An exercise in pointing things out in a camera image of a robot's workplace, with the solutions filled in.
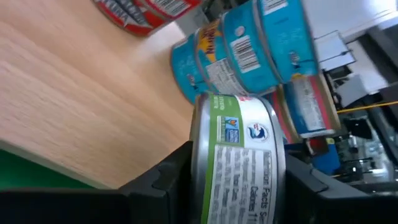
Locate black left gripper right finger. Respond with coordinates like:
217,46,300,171
284,154,398,224

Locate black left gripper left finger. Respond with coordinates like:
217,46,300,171
0,141,194,224

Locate green albacore tuna can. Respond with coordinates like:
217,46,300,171
188,92,287,224

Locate wooden shelf board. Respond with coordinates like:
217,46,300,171
0,0,196,191

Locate blue bin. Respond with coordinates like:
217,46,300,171
312,142,342,175

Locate green table mat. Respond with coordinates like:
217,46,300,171
0,148,96,191

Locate white desk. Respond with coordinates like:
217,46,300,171
313,29,357,72

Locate yellow cable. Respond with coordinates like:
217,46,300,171
336,100,398,115

